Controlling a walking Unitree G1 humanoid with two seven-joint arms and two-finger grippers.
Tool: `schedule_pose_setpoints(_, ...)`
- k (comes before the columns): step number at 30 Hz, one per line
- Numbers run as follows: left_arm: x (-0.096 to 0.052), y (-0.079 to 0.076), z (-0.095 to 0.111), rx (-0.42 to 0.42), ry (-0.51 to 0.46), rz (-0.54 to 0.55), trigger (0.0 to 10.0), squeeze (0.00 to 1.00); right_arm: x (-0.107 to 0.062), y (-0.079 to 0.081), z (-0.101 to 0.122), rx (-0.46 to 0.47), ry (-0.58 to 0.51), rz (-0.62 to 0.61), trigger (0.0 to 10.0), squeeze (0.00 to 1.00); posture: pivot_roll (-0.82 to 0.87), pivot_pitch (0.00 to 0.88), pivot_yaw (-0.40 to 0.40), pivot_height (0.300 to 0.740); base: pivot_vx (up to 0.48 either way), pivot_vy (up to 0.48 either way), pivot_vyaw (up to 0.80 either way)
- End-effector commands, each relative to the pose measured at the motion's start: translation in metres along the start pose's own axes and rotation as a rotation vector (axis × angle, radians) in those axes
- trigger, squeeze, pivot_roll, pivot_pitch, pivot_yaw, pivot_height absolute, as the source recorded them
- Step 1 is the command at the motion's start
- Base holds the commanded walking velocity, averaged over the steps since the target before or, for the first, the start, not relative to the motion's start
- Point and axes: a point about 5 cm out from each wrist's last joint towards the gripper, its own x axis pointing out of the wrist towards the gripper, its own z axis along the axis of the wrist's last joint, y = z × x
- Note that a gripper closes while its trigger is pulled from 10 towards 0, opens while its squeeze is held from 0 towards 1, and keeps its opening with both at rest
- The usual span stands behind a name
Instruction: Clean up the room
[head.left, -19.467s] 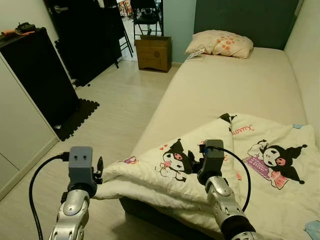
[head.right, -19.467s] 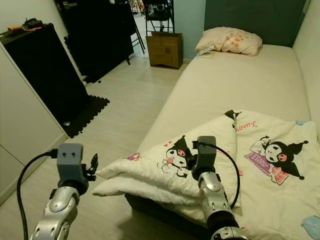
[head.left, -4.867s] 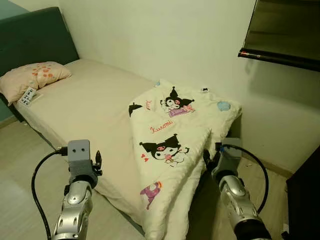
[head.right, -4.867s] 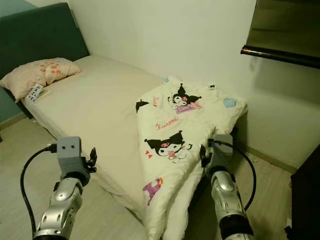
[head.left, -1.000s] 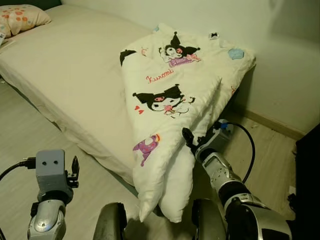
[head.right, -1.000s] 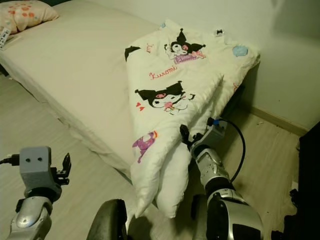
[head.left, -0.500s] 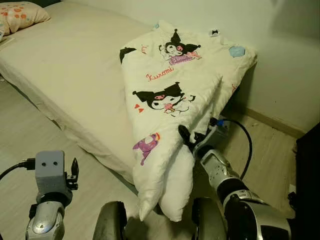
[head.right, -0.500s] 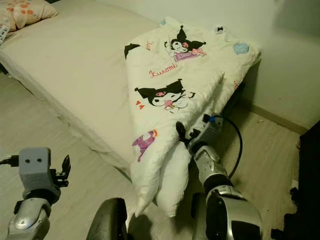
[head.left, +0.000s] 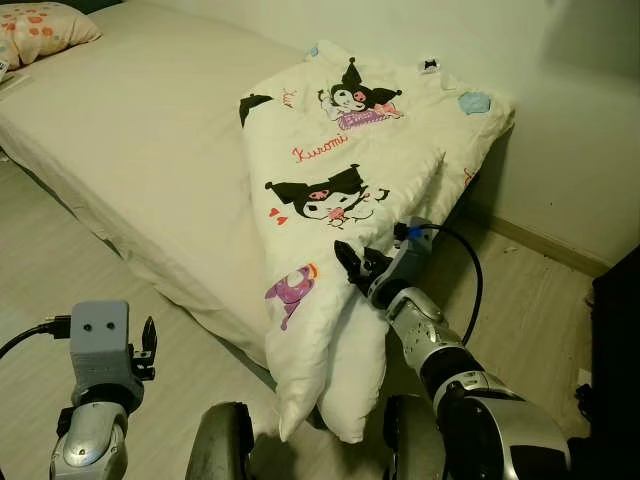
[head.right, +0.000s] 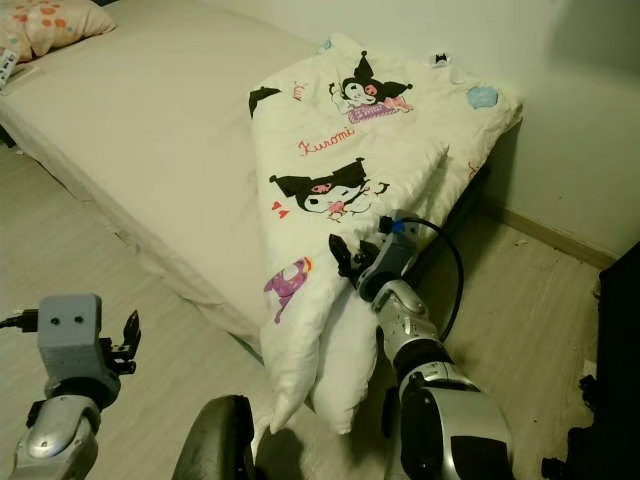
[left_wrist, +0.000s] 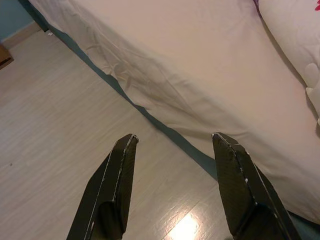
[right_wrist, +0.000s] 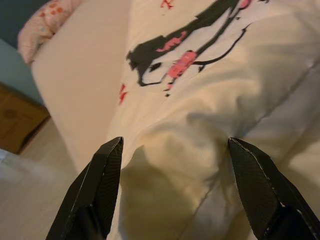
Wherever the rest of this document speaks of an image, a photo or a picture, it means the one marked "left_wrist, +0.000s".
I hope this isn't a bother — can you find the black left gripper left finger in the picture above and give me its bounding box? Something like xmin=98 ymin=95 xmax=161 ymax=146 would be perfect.
xmin=65 ymin=133 xmax=140 ymax=240

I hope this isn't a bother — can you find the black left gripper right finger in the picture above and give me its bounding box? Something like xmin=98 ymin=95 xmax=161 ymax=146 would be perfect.
xmin=211 ymin=132 xmax=302 ymax=240

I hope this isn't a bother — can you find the cream cartoon print quilt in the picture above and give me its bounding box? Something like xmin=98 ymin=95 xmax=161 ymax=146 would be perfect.
xmin=252 ymin=0 xmax=320 ymax=131

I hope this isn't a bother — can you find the brown cardboard box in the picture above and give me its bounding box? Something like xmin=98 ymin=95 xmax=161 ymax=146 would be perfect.
xmin=0 ymin=42 xmax=14 ymax=71

